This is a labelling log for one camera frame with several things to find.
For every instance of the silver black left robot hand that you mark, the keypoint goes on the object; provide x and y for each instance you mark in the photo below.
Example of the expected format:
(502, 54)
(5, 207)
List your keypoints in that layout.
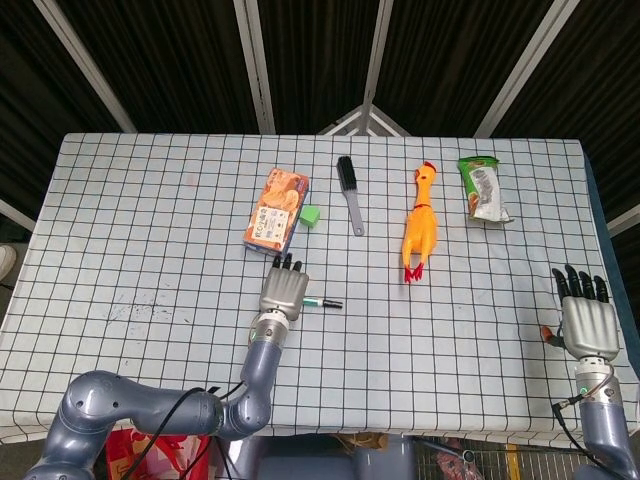
(282, 292)

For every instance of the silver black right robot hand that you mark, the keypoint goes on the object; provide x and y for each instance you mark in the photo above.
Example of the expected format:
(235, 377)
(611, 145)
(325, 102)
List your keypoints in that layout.
(590, 325)

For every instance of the green white marker body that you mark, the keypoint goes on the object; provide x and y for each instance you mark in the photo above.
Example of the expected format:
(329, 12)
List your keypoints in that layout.
(313, 302)

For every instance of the black marker cap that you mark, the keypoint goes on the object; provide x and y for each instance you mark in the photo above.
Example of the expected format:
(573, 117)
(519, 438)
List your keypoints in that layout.
(333, 303)

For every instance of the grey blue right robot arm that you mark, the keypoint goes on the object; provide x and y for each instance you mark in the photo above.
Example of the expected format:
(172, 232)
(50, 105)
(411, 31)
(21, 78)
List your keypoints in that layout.
(602, 425)

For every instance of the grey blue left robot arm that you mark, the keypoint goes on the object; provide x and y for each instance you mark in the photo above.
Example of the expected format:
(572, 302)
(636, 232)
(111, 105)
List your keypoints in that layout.
(110, 405)

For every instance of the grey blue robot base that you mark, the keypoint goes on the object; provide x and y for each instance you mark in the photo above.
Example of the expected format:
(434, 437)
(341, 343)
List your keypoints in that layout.
(325, 462)

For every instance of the orange blue snack box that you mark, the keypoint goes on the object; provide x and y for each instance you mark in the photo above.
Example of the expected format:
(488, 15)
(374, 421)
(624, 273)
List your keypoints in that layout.
(275, 215)

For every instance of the green cube block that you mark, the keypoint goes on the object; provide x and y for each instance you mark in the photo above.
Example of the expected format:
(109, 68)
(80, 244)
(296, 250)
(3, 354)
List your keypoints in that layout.
(310, 216)

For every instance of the grey brush black bristles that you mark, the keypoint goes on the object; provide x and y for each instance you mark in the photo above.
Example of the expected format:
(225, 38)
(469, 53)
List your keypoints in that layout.
(350, 192)

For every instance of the white black checkered tablecloth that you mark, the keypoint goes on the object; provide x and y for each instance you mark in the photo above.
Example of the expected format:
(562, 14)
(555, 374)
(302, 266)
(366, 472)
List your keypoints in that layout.
(150, 250)

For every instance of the yellow rubber chicken toy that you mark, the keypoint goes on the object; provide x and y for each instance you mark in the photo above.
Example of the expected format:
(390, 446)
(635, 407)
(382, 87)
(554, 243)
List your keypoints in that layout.
(421, 230)

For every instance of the brown paper bag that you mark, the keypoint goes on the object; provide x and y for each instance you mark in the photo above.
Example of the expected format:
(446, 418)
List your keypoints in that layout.
(360, 441)

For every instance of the green snack bag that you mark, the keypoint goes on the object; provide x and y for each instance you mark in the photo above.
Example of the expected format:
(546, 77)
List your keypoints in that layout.
(482, 190)

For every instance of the red patterned bag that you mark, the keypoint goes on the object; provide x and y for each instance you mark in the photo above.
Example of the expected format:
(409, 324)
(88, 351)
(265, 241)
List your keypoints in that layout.
(165, 457)

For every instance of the white shoe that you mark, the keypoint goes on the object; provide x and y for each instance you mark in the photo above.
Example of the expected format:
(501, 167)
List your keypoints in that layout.
(6, 260)

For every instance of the white triangular frame brace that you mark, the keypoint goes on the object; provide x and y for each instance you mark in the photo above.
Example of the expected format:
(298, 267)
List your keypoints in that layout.
(362, 120)

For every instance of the white metal frame post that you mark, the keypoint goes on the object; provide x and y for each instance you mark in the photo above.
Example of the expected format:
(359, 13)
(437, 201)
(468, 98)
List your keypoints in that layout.
(376, 65)
(525, 65)
(255, 65)
(85, 65)

